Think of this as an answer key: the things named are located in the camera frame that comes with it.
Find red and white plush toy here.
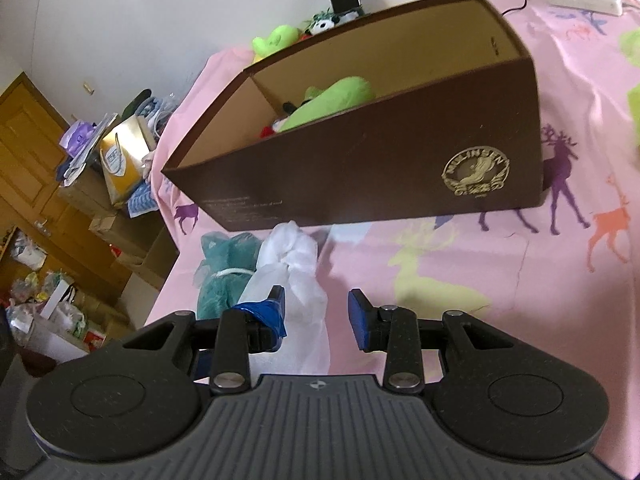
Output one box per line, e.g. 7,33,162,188
258,117,288,139

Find large light green plush toy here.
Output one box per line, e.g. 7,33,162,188
276,76,376,133

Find stack of white papers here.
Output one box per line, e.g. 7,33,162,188
55,112,121,183

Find bright green plush toy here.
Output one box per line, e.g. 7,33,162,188
619,27,640,68

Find wooden cabinet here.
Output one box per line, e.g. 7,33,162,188
0,71,151,321

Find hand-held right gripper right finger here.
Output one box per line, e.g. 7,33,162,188
347,288,516,392

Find blue patterned towel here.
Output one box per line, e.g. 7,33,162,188
125,180,160,218

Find white paper bag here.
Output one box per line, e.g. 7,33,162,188
40,280,76,321

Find dark green hat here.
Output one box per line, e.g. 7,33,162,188
121,88,152,118

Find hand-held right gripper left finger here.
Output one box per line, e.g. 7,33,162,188
122,285,288,395

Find pink deer printed cloth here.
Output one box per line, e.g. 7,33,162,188
145,0,640,476

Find brown cardboard box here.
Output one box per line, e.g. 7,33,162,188
161,0,545,228

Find gold paper bag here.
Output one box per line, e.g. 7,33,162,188
98,116,156,208

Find green and yellow plush toy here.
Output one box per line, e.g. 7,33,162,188
251,24,302,58

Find teal plush toy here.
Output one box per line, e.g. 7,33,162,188
194,231,266,321

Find white cloth bundle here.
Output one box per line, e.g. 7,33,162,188
230,220,333,376

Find panda plush toy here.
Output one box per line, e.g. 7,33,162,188
301,9,366,36

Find purple bag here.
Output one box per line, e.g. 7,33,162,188
59,117,101,153

